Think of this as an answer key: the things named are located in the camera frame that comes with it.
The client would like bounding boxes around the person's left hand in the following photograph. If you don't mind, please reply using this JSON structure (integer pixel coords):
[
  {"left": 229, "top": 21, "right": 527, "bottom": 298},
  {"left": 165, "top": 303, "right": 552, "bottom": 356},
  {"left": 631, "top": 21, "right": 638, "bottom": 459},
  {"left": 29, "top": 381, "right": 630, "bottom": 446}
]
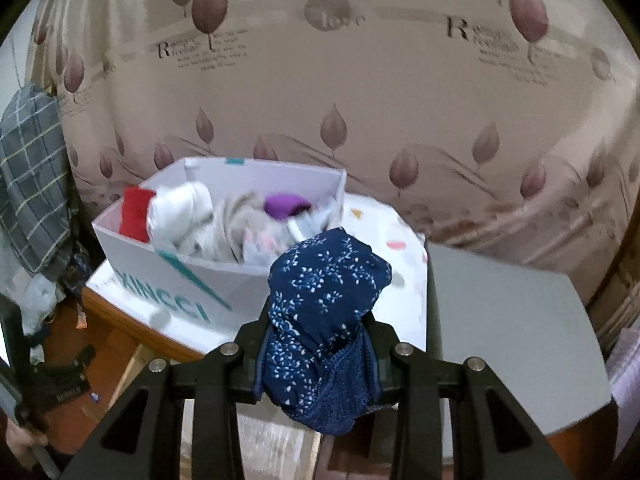
[{"left": 4, "top": 419, "right": 49, "bottom": 470}]

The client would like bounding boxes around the white leaf-print sheet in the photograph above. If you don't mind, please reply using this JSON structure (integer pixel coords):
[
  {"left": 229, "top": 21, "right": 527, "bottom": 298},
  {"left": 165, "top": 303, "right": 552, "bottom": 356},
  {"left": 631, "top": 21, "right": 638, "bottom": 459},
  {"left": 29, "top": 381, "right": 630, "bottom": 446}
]
[{"left": 0, "top": 237, "right": 65, "bottom": 336}]

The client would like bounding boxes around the white patterned table cover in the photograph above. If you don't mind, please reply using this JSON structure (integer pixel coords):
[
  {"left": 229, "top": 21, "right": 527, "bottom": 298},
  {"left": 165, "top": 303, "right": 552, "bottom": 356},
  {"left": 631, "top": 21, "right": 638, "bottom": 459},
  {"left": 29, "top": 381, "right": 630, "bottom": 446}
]
[{"left": 88, "top": 193, "right": 427, "bottom": 356}]

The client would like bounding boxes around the dark blue sparkly garment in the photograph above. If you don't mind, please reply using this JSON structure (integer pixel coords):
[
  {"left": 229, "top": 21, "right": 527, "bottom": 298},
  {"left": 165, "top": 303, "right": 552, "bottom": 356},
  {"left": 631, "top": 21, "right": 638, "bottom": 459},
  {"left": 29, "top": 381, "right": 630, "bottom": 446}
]
[{"left": 262, "top": 228, "right": 392, "bottom": 436}]

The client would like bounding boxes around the wooden nightstand drawer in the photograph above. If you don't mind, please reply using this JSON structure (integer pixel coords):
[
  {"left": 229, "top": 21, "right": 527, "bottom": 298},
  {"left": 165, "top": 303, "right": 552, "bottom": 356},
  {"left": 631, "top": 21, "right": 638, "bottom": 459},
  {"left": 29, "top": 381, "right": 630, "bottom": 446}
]
[{"left": 106, "top": 343, "right": 321, "bottom": 480}]

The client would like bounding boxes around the red knitted garment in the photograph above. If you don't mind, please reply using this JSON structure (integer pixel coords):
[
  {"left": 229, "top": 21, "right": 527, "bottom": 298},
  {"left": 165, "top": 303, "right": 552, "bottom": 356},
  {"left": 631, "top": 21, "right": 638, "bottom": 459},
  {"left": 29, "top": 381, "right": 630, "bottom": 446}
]
[{"left": 118, "top": 186, "right": 155, "bottom": 243}]

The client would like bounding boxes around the white underwear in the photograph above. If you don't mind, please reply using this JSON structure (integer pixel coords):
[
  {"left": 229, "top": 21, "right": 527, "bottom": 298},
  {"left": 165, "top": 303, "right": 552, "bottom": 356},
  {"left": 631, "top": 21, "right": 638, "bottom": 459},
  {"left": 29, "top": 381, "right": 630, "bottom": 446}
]
[{"left": 146, "top": 181, "right": 214, "bottom": 245}]

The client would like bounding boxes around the pale grey small garment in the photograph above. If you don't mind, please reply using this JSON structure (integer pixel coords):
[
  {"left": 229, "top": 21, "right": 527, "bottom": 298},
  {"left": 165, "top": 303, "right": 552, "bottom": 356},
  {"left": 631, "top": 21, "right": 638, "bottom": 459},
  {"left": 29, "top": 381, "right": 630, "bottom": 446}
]
[{"left": 242, "top": 204, "right": 344, "bottom": 267}]

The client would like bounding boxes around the purple satin garment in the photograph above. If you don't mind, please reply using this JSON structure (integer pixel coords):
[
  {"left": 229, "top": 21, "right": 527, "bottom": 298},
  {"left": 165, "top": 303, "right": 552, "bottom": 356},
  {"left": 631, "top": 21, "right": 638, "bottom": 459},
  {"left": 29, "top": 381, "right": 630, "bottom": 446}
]
[{"left": 264, "top": 193, "right": 312, "bottom": 221}]

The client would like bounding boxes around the grey plaid blanket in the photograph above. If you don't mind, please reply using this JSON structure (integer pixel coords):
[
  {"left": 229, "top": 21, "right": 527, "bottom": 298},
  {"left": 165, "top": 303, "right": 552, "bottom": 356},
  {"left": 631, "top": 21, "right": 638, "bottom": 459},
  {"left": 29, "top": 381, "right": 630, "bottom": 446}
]
[{"left": 1, "top": 84, "right": 73, "bottom": 282}]

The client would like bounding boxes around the leaf-pattern curtain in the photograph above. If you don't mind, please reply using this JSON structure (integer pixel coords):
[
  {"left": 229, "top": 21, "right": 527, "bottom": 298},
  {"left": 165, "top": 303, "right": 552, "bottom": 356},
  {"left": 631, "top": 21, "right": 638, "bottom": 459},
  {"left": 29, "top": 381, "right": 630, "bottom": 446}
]
[{"left": 25, "top": 0, "right": 639, "bottom": 300}]

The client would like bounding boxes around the brown wooden nightstand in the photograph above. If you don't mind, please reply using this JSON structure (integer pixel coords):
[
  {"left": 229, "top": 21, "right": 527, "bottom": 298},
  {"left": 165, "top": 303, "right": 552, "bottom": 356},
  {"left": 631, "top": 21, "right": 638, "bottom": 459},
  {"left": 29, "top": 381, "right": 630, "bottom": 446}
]
[{"left": 82, "top": 287, "right": 204, "bottom": 363}]

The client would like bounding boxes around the orange wrapper on floor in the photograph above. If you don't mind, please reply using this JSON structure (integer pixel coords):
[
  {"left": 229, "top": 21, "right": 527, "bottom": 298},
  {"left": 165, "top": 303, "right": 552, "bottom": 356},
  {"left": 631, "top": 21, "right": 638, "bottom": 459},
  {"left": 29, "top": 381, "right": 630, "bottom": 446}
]
[{"left": 76, "top": 304, "right": 88, "bottom": 330}]

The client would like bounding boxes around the white XINCCI shoe box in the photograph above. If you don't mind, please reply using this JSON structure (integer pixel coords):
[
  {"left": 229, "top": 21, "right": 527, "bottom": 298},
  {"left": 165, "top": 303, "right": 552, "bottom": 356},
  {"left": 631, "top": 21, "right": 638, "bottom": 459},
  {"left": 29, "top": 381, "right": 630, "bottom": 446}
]
[{"left": 92, "top": 157, "right": 346, "bottom": 330}]

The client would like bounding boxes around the beige grey garment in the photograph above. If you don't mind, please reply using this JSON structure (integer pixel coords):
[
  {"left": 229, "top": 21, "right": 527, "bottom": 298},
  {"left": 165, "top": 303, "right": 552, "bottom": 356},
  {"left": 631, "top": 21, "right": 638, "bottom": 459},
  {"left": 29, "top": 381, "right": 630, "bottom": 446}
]
[{"left": 177, "top": 192, "right": 265, "bottom": 263}]

